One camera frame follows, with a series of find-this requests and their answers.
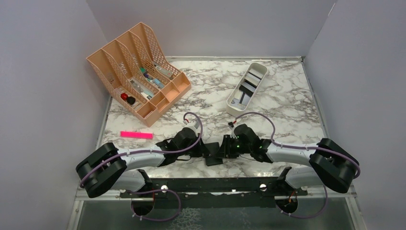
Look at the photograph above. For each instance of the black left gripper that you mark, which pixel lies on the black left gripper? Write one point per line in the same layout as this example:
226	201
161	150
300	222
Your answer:
201	149

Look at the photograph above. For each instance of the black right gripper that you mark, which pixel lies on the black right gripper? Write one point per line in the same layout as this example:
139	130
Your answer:
225	150

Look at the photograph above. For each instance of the black leather card holder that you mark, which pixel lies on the black leather card holder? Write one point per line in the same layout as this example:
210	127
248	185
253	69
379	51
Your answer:
210	154

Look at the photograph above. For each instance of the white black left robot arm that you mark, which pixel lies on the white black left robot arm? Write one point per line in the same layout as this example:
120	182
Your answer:
111	168

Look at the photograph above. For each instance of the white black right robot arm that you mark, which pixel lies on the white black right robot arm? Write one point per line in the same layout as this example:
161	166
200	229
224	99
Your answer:
323	163

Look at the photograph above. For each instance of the cream oblong plastic tray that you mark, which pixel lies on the cream oblong plastic tray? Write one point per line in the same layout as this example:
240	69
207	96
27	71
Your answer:
234	111

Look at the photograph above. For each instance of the pink rectangular bar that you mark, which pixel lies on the pink rectangular bar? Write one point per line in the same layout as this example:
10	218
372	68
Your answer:
137	135

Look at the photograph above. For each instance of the teal pens in organizer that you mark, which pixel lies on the teal pens in organizer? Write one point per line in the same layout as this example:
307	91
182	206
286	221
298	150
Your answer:
151	79

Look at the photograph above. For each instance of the grey device in organizer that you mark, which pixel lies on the grey device in organizer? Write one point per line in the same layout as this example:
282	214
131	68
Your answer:
163	71

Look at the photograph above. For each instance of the black round item in organizer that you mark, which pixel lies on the black round item in organizer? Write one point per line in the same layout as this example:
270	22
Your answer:
130	100

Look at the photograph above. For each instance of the red round item in organizer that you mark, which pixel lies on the red round item in organizer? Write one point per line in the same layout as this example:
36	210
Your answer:
124	96

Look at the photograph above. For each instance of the peach plastic file organizer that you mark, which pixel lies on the peach plastic file organizer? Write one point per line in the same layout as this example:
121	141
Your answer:
118	64

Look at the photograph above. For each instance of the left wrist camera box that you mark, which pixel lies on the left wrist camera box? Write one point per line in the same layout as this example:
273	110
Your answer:
194	125

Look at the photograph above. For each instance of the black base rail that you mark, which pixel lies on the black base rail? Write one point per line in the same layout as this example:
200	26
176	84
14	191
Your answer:
171	193

